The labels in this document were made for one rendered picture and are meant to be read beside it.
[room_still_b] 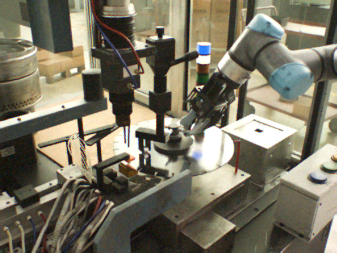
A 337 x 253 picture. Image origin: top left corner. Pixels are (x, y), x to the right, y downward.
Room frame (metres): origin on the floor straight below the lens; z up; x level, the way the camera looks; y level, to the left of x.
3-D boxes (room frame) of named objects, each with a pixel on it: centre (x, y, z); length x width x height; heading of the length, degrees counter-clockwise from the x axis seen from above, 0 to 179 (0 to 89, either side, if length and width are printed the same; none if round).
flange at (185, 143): (0.87, -0.01, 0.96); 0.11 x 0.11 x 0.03
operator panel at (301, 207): (0.84, -0.43, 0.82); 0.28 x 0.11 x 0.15; 134
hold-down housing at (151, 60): (0.80, 0.02, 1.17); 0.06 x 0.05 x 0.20; 125
